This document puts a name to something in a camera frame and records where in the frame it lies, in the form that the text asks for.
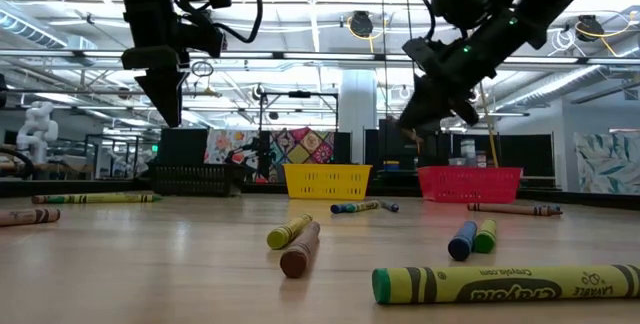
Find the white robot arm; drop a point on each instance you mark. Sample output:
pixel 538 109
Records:
pixel 37 126

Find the white square column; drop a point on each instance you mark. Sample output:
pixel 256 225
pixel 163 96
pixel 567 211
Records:
pixel 357 114

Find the brown crayon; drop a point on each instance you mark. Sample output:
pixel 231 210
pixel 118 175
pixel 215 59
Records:
pixel 500 209
pixel 39 199
pixel 300 251
pixel 30 216

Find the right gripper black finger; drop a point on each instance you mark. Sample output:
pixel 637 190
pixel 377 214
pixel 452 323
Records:
pixel 427 101
pixel 466 111

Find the floral print cloth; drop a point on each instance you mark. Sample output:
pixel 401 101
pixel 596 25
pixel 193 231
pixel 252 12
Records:
pixel 220 146

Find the black gantry frame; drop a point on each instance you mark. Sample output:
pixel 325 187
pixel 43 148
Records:
pixel 300 94

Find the green crayon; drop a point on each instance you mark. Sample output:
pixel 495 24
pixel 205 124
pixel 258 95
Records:
pixel 364 206
pixel 287 232
pixel 485 237
pixel 100 198
pixel 500 286

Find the yellow pole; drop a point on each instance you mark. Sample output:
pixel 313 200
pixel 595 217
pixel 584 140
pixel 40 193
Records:
pixel 492 144

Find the black slotted plastic basket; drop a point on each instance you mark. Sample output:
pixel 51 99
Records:
pixel 192 180

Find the yellow slotted plastic basket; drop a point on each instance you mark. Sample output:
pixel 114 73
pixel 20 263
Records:
pixel 327 181

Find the colourful patchwork quilt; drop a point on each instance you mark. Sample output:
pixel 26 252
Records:
pixel 305 146

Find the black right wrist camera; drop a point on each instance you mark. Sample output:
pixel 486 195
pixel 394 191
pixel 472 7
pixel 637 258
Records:
pixel 422 54

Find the black partition panel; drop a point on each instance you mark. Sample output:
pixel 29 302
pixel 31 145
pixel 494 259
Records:
pixel 182 146
pixel 525 154

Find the leaf print cloth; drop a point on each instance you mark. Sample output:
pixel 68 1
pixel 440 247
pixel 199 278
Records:
pixel 607 164

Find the red slotted plastic basket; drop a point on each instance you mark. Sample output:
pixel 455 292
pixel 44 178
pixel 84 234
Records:
pixel 470 184

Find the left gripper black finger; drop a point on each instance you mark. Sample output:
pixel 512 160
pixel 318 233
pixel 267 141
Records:
pixel 167 94
pixel 184 79

